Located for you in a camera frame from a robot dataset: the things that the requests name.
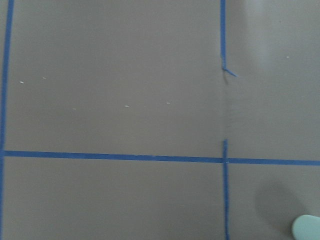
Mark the mint green cup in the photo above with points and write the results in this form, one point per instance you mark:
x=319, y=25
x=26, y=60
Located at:
x=306, y=227

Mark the brown paper table cover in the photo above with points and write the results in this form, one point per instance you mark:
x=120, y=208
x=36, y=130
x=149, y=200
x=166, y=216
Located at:
x=145, y=120

